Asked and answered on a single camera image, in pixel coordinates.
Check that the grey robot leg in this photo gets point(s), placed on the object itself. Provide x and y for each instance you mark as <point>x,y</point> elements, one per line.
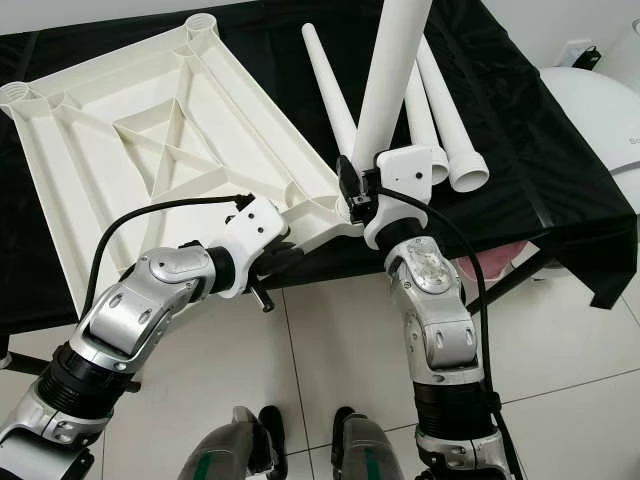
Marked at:
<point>228,455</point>
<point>370,458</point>

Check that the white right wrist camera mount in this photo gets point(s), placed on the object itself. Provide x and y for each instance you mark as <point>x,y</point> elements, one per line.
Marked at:
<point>410,170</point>

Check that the black metal table leg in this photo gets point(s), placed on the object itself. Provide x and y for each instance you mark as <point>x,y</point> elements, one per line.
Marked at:
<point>520,282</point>
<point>35,366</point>

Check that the black power plug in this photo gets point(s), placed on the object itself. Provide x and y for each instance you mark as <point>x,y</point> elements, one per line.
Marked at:
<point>590,59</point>

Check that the grey robot left leg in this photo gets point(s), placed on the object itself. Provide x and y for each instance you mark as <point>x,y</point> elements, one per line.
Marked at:
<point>228,455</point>

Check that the white wall socket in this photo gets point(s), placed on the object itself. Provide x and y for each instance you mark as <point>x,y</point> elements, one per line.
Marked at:
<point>572,48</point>

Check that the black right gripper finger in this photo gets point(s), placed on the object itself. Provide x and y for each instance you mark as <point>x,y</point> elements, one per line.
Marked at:
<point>350,180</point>

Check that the white plastic table top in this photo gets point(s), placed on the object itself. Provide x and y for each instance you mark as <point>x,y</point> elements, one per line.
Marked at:
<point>80,170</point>

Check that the grey robot right leg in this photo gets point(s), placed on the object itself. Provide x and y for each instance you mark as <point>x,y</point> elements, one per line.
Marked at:
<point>370,458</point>

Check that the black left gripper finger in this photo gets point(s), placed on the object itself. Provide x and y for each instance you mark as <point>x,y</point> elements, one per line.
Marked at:
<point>285,260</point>

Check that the black tablecloth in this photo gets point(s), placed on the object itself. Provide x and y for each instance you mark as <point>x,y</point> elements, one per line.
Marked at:
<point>540,160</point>

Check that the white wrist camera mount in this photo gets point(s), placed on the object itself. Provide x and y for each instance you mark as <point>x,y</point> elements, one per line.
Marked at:
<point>255,225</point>
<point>410,170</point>

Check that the white plastic table leg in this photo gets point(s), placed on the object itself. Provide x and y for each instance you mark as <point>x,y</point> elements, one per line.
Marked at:
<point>400,70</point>
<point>420,110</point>
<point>455,130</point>
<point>325,80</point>

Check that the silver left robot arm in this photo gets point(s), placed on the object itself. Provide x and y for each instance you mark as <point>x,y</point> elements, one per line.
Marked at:
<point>130,320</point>

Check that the pink object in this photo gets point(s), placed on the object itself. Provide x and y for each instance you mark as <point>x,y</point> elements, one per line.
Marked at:
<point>495,265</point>

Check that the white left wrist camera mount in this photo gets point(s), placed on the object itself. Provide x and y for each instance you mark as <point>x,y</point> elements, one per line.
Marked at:
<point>255,225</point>

